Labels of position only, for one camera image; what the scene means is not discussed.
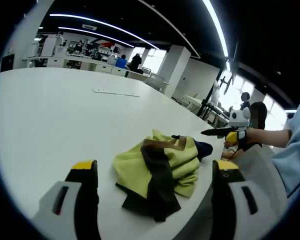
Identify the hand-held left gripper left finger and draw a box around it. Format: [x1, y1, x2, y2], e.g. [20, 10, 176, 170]
[31, 159, 101, 240]

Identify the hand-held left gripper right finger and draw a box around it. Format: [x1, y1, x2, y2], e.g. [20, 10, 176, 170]
[209, 159, 273, 240]

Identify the yellow grey blue garment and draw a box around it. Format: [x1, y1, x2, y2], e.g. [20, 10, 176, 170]
[111, 128, 214, 223]

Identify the person's right hand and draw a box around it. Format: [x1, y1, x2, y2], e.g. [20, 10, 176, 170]
[239, 127, 263, 151]

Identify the black tripod stand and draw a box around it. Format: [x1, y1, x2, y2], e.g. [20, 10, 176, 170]
[196, 82, 231, 120]

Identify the white desk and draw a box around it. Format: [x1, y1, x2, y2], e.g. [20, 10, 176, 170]
[182, 93, 203, 108]

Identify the white square pillar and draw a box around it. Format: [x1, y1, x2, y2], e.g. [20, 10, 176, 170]
[156, 44, 192, 99]

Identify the wide ceiling light strip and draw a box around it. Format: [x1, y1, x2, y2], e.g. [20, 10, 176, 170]
[201, 0, 231, 72]

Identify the white socket panel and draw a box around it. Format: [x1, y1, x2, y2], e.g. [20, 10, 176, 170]
[92, 87, 141, 98]

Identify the row of white cabinets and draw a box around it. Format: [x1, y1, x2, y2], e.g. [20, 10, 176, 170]
[22, 53, 151, 78]

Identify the black cabinet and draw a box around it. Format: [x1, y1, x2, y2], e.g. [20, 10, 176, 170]
[1, 53, 15, 72]

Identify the tall white machine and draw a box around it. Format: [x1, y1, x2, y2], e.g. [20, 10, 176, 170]
[41, 34, 57, 57]

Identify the short ceiling light strip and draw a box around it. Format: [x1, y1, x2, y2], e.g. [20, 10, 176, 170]
[58, 26, 135, 48]

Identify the long ceiling light strip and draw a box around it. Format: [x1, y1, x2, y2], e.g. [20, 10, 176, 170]
[49, 13, 161, 50]

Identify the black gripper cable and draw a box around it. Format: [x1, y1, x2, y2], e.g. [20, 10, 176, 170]
[227, 142, 244, 162]

